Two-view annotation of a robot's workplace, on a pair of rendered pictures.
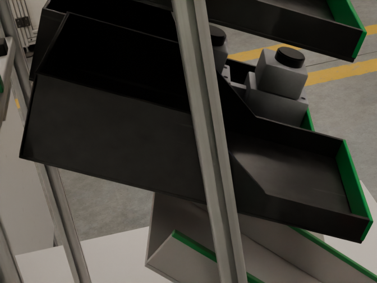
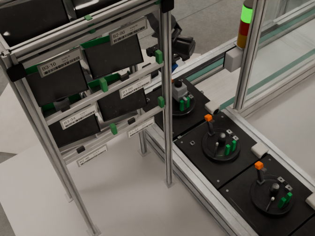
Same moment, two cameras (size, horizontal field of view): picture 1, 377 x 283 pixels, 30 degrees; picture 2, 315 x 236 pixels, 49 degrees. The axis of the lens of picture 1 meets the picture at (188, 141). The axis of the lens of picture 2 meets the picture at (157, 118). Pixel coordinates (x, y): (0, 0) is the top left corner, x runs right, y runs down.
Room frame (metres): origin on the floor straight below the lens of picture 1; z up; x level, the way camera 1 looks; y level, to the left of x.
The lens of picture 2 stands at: (0.76, 0.70, 2.03)
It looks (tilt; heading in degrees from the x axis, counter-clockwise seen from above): 51 degrees down; 241
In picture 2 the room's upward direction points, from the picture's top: 4 degrees counter-clockwise
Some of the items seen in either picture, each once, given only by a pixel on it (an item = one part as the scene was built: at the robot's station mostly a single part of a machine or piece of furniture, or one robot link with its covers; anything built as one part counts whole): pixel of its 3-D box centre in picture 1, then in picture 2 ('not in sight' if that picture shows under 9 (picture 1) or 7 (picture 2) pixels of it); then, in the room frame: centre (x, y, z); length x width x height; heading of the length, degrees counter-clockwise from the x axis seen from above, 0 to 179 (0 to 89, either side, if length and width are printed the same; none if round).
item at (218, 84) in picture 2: not in sight; (235, 85); (-0.06, -0.06, 0.91); 0.84 x 0.28 x 0.10; 4
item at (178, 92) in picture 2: not in sight; (179, 91); (0.24, -0.06, 1.06); 0.08 x 0.04 x 0.07; 94
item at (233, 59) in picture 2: not in sight; (245, 35); (0.04, 0.04, 1.29); 0.12 x 0.05 x 0.25; 4
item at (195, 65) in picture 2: not in sight; (204, 65); (-0.03, -0.24, 0.91); 0.89 x 0.06 x 0.11; 4
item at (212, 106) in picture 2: not in sight; (212, 108); (0.13, 0.02, 0.97); 0.05 x 0.05 x 0.04; 4
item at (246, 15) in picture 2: not in sight; (250, 11); (0.04, 0.04, 1.38); 0.05 x 0.05 x 0.05
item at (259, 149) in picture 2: not in sight; (221, 140); (0.22, 0.19, 1.01); 0.24 x 0.24 x 0.13; 4
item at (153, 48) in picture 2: not in sight; (157, 50); (0.25, -0.19, 1.17); 0.07 x 0.07 x 0.06; 5
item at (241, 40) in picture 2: not in sight; (244, 37); (0.04, 0.04, 1.28); 0.05 x 0.05 x 0.05
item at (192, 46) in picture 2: not in sight; (176, 36); (0.22, -0.11, 1.27); 0.12 x 0.08 x 0.11; 122
